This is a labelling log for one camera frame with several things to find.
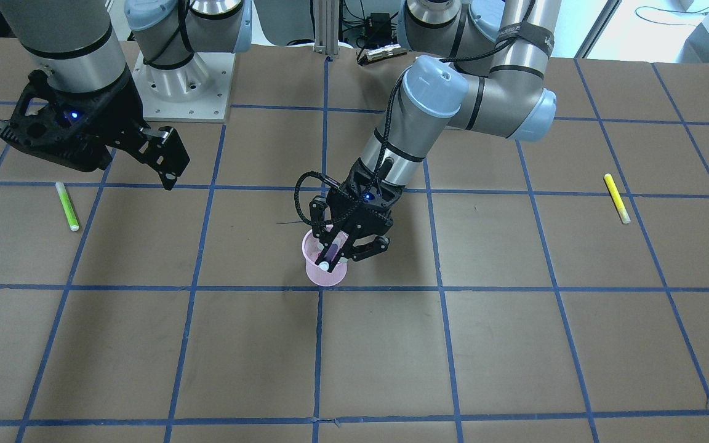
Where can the green pen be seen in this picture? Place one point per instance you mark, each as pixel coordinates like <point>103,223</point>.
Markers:
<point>68,207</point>

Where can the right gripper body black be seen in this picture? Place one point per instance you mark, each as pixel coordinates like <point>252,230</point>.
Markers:
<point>116,117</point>

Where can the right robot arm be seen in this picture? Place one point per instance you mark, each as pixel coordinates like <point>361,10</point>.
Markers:
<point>75,43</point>

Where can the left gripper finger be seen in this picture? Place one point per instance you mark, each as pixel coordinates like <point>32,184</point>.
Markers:
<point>359,248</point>
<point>326,233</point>

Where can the pink mesh cup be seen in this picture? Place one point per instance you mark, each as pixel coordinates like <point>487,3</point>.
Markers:
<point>324,274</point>

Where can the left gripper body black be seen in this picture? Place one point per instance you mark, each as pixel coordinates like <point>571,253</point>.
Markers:
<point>372,246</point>

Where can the yellow pen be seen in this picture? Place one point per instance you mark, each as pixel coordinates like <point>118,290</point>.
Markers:
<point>616,198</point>

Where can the purple pen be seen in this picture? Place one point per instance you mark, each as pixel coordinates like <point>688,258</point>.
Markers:
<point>331,254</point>

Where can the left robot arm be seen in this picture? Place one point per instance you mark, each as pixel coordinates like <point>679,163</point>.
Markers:
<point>481,68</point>

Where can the aluminium frame post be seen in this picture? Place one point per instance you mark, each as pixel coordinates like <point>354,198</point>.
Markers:
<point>326,27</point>

